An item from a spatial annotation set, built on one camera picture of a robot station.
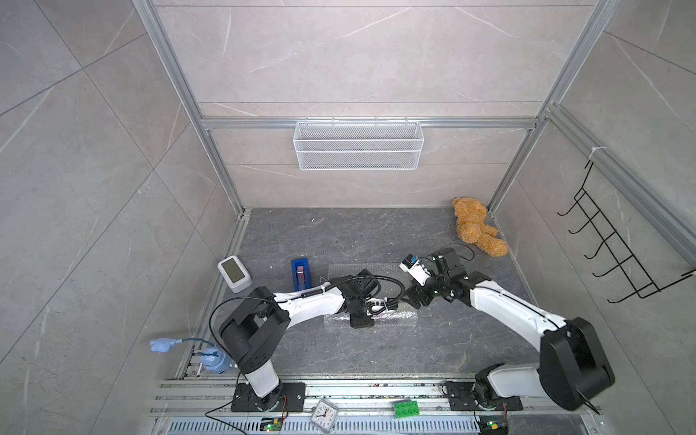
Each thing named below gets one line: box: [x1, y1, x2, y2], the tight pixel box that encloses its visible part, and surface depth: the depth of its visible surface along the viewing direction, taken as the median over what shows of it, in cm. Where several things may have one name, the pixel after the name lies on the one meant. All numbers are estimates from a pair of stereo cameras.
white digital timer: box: [217, 255, 253, 293], surface depth 97 cm
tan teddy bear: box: [452, 196, 509, 258], surface depth 103 cm
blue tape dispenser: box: [291, 257, 312, 292], surface depth 94 cm
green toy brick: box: [394, 400, 420, 419], surface depth 70 cm
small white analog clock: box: [309, 398, 339, 435], surface depth 70 cm
